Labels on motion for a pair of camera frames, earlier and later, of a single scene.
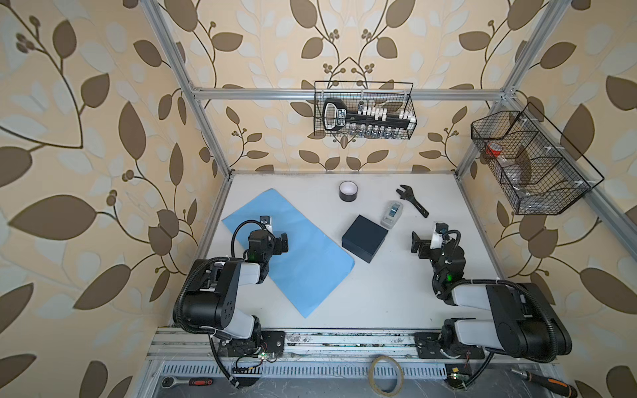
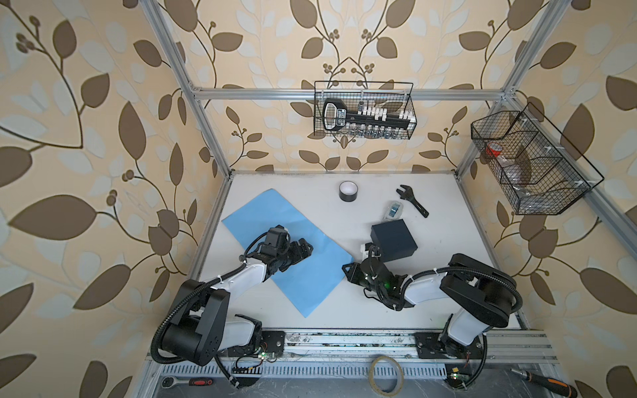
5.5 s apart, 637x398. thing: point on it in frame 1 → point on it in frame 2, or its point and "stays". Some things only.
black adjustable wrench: x=408 y=195 stays
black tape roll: x=347 y=191 stays
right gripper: x=425 y=246 → x=352 y=274
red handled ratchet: x=170 y=381 stays
